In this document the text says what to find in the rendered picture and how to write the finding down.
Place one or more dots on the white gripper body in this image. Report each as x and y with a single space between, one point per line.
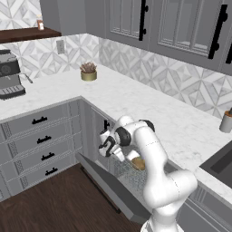
119 155

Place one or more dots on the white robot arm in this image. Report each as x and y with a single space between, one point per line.
160 184

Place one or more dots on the white cup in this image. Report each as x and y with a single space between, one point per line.
133 155

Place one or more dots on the brown bowl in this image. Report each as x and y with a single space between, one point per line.
139 164

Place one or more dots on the grey base cupboard door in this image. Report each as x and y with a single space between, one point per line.
98 133

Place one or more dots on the succulent in gold pot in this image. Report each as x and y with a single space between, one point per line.
88 72

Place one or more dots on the grey drawer front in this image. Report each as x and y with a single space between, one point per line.
27 144
21 124
33 178
30 161

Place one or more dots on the dark sink basin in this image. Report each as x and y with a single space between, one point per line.
219 166

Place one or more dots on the grey base cupboard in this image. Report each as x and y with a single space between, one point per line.
208 211

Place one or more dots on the black espresso machine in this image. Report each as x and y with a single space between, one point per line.
8 75

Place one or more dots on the dark wooden shelf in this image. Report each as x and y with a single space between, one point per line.
27 33

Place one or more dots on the small brown jar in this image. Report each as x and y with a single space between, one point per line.
40 24

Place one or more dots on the grey wall socket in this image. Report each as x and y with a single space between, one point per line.
60 46

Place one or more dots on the grey wall cupboard door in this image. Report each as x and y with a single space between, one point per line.
184 27
125 18

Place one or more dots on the grey wall cupboard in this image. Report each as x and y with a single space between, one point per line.
72 15

